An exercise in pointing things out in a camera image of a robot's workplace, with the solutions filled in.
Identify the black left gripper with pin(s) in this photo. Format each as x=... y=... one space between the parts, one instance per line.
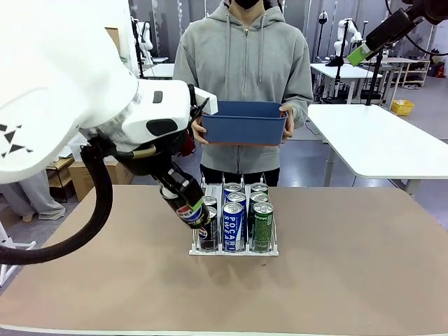
x=154 y=161

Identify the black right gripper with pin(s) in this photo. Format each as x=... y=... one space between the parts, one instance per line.
x=400 y=26

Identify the blue Pocari Sweat can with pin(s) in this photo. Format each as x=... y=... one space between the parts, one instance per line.
x=236 y=196
x=232 y=227
x=232 y=187

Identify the green Chilsung cider can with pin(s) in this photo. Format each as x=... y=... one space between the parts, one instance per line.
x=262 y=227
x=259 y=188
x=259 y=196

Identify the person's left forearm grey sleeve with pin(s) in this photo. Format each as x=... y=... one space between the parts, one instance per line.
x=302 y=105

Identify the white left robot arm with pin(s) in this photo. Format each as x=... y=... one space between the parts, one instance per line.
x=70 y=70

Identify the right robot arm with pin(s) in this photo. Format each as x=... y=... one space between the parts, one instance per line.
x=435 y=10

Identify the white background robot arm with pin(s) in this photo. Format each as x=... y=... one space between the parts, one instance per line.
x=147 y=35
x=356 y=35

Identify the person's right hand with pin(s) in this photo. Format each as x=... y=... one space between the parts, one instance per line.
x=199 y=131

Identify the person's left hand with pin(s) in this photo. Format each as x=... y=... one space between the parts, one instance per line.
x=291 y=122

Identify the white background table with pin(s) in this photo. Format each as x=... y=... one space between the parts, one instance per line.
x=346 y=70

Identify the black stand pole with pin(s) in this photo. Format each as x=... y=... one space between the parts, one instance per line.
x=374 y=80

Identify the dark red cloth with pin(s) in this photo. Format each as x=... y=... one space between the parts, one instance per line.
x=189 y=145

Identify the wooden shelf table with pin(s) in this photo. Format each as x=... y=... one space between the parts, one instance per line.
x=406 y=60

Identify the black light stand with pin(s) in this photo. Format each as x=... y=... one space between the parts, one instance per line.
x=322 y=15

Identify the yellow plastic basket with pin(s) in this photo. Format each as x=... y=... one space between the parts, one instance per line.
x=402 y=108

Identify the large white table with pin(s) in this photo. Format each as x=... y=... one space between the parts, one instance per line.
x=367 y=140

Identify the grey zip hoodie torso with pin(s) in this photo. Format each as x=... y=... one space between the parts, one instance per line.
x=245 y=59

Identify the brown cardboard box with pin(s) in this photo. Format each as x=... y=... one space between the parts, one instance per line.
x=75 y=178

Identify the black face mask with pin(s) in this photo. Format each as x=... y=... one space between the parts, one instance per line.
x=246 y=3

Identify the bystander in grey trousers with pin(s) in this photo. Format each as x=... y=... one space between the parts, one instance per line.
x=42 y=199

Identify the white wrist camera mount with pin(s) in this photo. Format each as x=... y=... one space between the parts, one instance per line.
x=206 y=101

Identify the white frame stand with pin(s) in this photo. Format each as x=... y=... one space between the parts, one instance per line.
x=24 y=244

